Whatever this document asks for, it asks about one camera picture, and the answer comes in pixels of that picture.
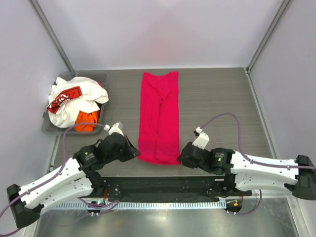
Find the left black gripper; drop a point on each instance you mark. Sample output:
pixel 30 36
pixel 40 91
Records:
pixel 132 151

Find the right aluminium frame post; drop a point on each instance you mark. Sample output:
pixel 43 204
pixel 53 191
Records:
pixel 282 9

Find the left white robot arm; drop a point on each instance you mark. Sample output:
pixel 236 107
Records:
pixel 78 177

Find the white slotted cable duct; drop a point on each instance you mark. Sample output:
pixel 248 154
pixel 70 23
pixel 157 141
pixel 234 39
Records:
pixel 79 205

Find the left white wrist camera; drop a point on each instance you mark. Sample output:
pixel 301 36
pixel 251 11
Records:
pixel 115 128

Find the pink t shirt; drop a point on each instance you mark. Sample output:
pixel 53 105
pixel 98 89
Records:
pixel 159 133

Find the white t shirt red print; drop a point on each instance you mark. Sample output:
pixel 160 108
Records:
pixel 69 97

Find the left aluminium frame post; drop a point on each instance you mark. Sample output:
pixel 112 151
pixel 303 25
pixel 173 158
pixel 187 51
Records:
pixel 51 34

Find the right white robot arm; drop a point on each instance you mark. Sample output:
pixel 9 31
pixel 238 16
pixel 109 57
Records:
pixel 255 173

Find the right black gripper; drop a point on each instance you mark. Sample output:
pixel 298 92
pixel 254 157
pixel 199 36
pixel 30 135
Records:
pixel 186 163

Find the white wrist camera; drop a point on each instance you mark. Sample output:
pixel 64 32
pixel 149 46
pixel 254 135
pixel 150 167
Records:
pixel 202 139
pixel 115 128

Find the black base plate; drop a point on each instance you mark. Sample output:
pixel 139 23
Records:
pixel 168 189

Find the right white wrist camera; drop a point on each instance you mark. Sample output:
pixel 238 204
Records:
pixel 202 139

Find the orange t shirt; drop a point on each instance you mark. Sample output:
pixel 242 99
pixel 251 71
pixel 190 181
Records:
pixel 86 121

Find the aluminium frame post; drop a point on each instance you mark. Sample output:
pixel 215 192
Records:
pixel 282 9
pixel 51 34

